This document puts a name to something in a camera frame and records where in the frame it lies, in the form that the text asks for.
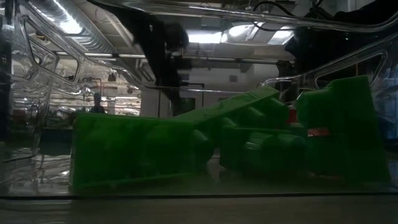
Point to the long green building block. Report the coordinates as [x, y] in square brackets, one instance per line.
[130, 149]

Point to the red toy building block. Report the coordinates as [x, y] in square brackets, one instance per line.
[292, 115]
[317, 132]

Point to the clear plastic bin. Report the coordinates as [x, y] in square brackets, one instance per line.
[46, 46]

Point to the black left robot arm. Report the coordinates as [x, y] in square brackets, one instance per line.
[155, 56]

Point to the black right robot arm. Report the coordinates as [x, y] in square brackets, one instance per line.
[326, 46]

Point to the grey ceiling pipe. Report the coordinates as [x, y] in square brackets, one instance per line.
[248, 59]

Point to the ceiling light fixture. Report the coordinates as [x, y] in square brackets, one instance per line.
[203, 37]

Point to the person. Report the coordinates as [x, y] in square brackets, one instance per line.
[97, 104]

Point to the rectangular metal air duct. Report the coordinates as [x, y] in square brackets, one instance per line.
[258, 32]

